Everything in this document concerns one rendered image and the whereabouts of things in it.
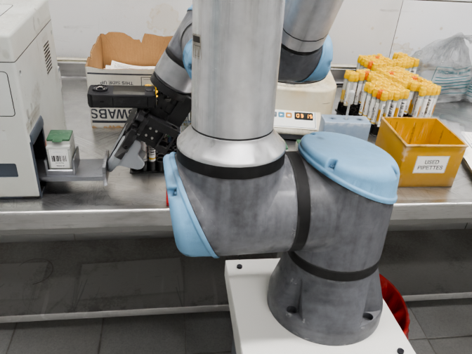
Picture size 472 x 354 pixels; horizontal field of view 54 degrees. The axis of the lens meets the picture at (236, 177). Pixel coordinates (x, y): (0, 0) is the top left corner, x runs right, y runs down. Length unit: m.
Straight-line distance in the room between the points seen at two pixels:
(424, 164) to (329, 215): 0.54
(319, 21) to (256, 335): 0.40
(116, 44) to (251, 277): 0.87
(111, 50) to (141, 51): 0.08
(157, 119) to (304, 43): 0.30
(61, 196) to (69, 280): 0.74
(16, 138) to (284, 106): 0.60
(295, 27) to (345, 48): 0.89
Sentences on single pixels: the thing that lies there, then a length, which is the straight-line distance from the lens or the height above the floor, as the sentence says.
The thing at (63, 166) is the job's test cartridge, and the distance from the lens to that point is 0.89.
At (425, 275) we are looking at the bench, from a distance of 1.79.
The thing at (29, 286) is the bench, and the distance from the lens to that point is 1.63.
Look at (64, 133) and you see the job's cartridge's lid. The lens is 0.90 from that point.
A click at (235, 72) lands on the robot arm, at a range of 0.42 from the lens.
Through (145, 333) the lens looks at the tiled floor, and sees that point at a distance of 1.79.
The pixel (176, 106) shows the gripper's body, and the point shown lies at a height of 1.05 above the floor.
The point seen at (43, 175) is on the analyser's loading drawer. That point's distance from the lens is 0.90.
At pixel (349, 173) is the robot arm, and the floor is 1.14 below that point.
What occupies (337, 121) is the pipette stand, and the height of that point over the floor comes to 0.97.
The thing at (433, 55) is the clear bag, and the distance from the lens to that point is 1.51.
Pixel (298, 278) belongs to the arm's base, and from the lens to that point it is 0.58.
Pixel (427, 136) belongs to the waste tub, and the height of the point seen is 0.93.
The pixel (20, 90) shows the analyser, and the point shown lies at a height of 1.08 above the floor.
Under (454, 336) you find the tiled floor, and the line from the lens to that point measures 2.03.
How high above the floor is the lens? 1.38
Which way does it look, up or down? 32 degrees down
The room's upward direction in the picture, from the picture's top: 5 degrees clockwise
